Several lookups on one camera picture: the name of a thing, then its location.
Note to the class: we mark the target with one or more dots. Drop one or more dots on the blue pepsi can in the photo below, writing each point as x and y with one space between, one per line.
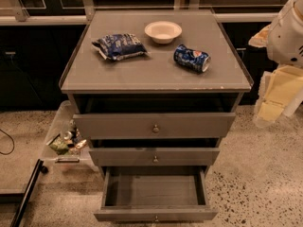
195 60

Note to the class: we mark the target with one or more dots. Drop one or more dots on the black metal floor bar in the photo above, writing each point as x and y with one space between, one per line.
27 194

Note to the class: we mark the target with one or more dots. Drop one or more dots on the grey middle drawer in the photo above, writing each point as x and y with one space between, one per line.
154 152

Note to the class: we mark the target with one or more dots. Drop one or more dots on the grey top drawer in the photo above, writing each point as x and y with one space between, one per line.
153 116

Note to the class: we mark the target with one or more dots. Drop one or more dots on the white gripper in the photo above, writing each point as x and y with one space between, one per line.
286 42

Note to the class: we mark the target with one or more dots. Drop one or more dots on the clear plastic storage bin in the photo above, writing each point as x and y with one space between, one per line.
63 145

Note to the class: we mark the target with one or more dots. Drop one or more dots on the grey drawer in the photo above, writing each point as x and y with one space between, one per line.
154 152
154 193
153 116

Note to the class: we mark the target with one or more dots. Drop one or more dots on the grey bottom drawer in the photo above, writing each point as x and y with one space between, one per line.
154 193

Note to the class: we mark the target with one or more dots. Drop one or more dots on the blue chip bag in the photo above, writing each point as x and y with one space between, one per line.
118 47

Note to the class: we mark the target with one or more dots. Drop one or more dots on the grey drawer cabinet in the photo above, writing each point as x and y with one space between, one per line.
156 72

